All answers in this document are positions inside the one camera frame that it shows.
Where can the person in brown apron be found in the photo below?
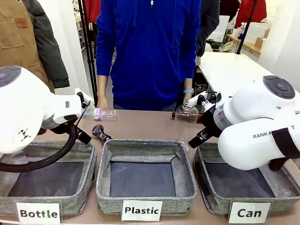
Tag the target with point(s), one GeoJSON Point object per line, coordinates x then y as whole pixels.
{"type": "Point", "coordinates": [23, 42]}

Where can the person in dark jacket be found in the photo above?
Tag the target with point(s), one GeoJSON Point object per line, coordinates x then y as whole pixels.
{"type": "Point", "coordinates": [207, 25]}

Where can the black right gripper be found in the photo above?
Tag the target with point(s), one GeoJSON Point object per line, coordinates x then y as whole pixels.
{"type": "Point", "coordinates": [211, 122]}

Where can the grey basket labelled Bottle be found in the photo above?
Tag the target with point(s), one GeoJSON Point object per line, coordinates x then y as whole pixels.
{"type": "Point", "coordinates": [89, 178]}

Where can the clear labelled plastic bottle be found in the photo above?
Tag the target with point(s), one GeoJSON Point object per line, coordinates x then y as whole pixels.
{"type": "Point", "coordinates": [105, 114]}

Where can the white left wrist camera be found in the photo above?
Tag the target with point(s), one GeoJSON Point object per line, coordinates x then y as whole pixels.
{"type": "Point", "coordinates": [85, 96]}

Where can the large white box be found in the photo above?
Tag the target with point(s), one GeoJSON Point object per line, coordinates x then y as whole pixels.
{"type": "Point", "coordinates": [220, 28]}

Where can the person's left hand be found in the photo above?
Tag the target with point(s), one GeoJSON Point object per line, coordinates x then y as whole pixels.
{"type": "Point", "coordinates": [185, 99]}

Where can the white Plastic label card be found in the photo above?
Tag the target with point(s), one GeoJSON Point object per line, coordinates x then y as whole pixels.
{"type": "Point", "coordinates": [141, 210]}

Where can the grey basket labelled Can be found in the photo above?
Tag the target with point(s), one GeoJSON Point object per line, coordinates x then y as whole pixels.
{"type": "Point", "coordinates": [211, 194]}

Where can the person's right hand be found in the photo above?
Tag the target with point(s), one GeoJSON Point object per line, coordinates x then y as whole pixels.
{"type": "Point", "coordinates": [102, 103]}

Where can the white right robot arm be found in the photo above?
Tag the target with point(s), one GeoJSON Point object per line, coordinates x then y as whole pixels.
{"type": "Point", "coordinates": [255, 117]}

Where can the red hanging garment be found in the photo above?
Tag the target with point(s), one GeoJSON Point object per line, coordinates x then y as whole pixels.
{"type": "Point", "coordinates": [92, 10]}
{"type": "Point", "coordinates": [252, 11]}

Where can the wooden shelf board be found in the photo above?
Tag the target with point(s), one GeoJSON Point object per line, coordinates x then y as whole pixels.
{"type": "Point", "coordinates": [246, 44]}

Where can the brown cardboard box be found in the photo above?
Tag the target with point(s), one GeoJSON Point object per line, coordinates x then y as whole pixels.
{"type": "Point", "coordinates": [260, 42]}

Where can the person's left forearm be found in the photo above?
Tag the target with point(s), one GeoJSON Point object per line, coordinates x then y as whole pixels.
{"type": "Point", "coordinates": [188, 84]}

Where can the white Can label card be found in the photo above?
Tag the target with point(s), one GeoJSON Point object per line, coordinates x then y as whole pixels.
{"type": "Point", "coordinates": [249, 212]}

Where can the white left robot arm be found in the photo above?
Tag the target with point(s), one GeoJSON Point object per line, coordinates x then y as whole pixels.
{"type": "Point", "coordinates": [25, 110]}

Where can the clear black-capped plastic bottle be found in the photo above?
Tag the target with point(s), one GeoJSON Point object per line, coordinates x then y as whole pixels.
{"type": "Point", "coordinates": [186, 116]}

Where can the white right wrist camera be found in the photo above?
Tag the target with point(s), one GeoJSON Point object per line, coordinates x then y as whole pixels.
{"type": "Point", "coordinates": [195, 99]}

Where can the grey basket labelled Plastic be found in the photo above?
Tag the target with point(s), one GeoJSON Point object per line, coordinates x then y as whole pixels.
{"type": "Point", "coordinates": [143, 204]}

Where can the light blue wristwatch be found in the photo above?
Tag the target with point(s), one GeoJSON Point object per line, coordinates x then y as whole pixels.
{"type": "Point", "coordinates": [188, 91]}

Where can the white Bottle label card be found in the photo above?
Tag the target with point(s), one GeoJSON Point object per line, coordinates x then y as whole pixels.
{"type": "Point", "coordinates": [38, 213]}

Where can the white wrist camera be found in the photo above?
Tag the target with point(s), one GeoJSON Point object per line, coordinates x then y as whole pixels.
{"type": "Point", "coordinates": [195, 99]}
{"type": "Point", "coordinates": [85, 96]}

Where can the stack of white boxes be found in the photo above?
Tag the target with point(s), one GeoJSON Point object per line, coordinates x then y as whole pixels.
{"type": "Point", "coordinates": [254, 31]}

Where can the person's right forearm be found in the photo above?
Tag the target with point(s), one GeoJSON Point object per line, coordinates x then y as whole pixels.
{"type": "Point", "coordinates": [102, 85]}

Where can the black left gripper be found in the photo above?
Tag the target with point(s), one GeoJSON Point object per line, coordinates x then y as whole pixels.
{"type": "Point", "coordinates": [83, 137]}

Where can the person in blue hoodie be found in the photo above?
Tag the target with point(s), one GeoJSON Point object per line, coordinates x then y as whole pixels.
{"type": "Point", "coordinates": [150, 54]}

